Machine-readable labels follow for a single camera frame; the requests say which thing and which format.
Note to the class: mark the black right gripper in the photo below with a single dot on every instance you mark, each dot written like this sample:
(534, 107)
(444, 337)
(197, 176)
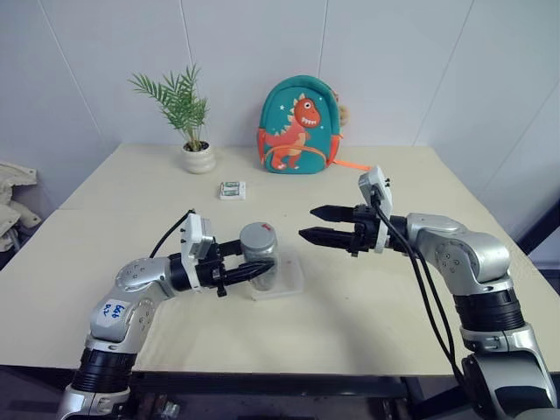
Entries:
(365, 232)

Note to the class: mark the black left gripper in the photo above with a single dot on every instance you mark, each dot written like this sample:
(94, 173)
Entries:
(210, 275)

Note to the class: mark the clear jar with dark contents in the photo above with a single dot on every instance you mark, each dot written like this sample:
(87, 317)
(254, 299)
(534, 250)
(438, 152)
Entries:
(260, 256)

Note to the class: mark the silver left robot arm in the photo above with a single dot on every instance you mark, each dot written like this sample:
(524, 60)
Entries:
(131, 280)

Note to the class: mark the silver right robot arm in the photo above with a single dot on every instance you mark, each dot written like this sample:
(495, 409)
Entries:
(477, 262)

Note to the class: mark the silver jar lid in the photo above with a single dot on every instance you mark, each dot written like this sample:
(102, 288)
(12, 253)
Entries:
(258, 236)

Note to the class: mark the clear plastic box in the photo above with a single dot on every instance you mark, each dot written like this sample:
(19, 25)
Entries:
(291, 275)

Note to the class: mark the small white green-printed box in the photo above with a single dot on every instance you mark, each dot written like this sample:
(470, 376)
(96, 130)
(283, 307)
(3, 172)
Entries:
(233, 190)

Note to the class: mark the teal dinosaur backpack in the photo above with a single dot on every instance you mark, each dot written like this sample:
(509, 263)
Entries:
(297, 131)

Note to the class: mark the cream ribbed plant pot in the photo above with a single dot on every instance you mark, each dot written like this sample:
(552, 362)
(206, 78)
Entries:
(199, 159)

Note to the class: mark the beige plush backpack pompom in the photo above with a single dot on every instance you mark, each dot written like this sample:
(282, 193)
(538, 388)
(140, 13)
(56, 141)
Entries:
(345, 114)

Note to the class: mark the green artificial palm plant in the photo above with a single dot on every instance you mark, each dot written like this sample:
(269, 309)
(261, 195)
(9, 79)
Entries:
(181, 102)

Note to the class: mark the beige jacket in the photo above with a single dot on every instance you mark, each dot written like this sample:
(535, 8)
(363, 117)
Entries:
(13, 205)

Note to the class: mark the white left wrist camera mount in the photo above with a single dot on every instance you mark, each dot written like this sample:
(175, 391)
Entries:
(194, 245)

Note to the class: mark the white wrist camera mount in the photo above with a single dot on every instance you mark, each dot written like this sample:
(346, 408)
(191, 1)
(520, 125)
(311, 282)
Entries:
(194, 245)
(380, 188)

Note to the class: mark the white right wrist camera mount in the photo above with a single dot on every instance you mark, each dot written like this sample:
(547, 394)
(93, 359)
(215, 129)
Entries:
(380, 188)

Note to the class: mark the black table frame bar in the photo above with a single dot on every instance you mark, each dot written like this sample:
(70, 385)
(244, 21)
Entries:
(271, 385)

